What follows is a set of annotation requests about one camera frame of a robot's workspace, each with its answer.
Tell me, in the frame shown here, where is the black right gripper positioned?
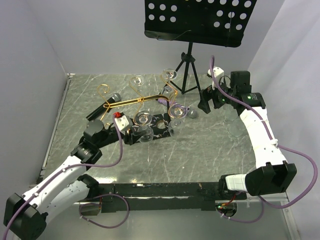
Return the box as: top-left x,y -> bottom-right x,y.
197,76 -> 236,114

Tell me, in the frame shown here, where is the gold wine glass rack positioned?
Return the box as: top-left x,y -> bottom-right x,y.
97,81 -> 178,120

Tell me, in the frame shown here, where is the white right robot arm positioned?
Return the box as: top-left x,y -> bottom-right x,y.
198,67 -> 297,200

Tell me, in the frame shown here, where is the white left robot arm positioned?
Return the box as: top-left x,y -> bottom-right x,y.
2,117 -> 133,240

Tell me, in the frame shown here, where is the black marble rack base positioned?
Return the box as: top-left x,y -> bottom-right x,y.
128,113 -> 171,144

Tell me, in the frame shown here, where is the purple glitter microphone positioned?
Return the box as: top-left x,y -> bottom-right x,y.
157,98 -> 199,119

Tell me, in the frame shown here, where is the black microphone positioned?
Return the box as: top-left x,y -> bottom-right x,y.
86,93 -> 122,121

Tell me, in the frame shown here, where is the black music stand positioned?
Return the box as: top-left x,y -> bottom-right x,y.
144,0 -> 256,94

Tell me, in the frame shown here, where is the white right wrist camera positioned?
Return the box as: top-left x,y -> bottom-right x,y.
207,66 -> 225,83

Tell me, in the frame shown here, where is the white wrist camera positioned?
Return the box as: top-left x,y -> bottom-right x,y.
113,112 -> 134,133
207,66 -> 225,83

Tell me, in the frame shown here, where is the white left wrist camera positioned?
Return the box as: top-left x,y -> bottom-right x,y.
113,112 -> 134,133

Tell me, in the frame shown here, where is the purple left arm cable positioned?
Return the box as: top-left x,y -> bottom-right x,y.
3,117 -> 130,240

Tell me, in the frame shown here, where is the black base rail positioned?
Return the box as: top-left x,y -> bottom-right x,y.
74,182 -> 247,214

